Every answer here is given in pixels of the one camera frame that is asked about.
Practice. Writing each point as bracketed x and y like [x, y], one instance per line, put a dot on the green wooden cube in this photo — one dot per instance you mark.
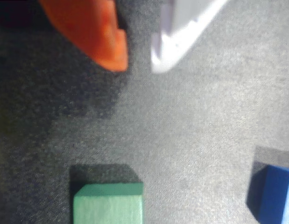
[109, 205]

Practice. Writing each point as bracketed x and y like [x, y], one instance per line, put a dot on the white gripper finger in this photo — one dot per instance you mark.
[179, 30]

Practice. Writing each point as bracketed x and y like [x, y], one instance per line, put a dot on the blue wooden cube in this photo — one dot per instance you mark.
[272, 196]

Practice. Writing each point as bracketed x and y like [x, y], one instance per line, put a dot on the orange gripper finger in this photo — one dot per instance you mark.
[93, 30]

